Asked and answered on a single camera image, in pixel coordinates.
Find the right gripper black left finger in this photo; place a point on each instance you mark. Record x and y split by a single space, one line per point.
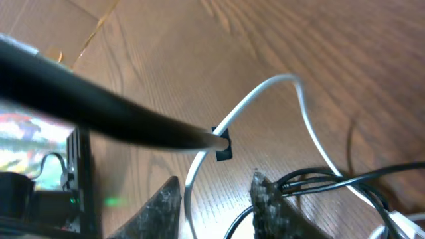
158 218

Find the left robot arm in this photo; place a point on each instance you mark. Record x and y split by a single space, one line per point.
67 213

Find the cardboard box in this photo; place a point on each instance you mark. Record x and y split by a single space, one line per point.
59 29

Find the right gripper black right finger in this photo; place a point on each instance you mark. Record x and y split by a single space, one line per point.
274 218

